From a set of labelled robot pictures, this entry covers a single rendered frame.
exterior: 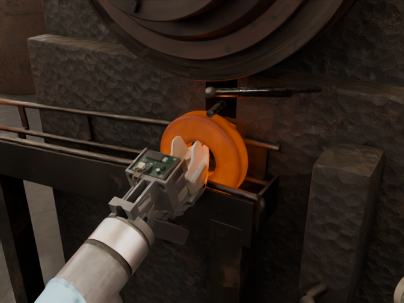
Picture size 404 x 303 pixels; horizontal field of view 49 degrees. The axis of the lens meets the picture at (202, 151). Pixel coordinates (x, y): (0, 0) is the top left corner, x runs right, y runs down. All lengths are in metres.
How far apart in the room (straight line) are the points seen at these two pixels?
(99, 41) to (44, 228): 1.12
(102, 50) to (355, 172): 0.53
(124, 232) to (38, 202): 1.55
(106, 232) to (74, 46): 0.47
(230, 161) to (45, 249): 1.22
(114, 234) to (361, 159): 0.34
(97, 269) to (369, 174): 0.36
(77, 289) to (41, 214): 1.48
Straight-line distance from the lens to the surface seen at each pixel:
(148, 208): 0.62
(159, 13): 0.56
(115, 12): 0.70
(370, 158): 0.64
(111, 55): 0.88
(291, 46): 0.58
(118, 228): 0.58
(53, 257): 1.77
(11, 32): 3.46
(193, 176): 0.68
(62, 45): 0.97
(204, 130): 0.70
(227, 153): 0.70
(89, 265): 0.56
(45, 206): 2.08
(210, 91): 0.53
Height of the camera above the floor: 1.07
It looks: 26 degrees down
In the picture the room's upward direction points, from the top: straight up
